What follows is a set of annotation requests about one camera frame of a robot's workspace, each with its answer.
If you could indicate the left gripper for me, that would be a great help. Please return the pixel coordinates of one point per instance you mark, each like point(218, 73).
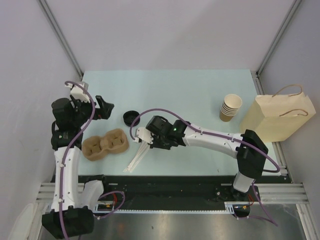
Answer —
point(104, 111)

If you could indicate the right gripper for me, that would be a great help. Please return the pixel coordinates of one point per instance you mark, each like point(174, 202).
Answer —
point(155, 145)

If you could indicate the black coffee cup lid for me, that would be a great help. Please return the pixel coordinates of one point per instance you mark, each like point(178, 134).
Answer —
point(129, 118)

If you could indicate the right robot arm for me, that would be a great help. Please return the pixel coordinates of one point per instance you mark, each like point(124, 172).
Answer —
point(247, 148)

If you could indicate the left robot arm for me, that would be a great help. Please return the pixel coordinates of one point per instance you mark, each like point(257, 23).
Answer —
point(71, 212)

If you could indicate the kraft paper takeout bag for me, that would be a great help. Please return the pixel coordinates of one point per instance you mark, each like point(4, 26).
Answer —
point(275, 117)

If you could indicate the white wrapped straw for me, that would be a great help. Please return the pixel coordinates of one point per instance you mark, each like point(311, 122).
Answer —
point(138, 160)
point(136, 156)

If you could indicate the brown pulp cup carrier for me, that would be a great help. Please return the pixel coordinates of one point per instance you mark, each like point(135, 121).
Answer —
point(96, 148)

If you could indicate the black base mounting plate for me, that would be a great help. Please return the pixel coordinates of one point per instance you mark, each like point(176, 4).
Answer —
point(173, 193)

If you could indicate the stack of paper cups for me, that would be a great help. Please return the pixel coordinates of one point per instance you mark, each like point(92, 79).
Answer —
point(230, 107)

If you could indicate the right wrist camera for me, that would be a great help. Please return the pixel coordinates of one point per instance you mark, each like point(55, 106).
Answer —
point(143, 135)

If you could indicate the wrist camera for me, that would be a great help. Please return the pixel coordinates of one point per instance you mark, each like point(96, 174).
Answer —
point(143, 135)
point(77, 93)

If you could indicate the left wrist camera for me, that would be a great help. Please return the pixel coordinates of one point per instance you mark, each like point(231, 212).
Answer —
point(77, 93)

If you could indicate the white slotted cable duct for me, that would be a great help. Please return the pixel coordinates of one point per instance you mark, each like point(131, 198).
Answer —
point(227, 209)

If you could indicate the aluminium frame rail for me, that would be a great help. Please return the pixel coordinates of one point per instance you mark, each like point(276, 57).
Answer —
point(287, 193)

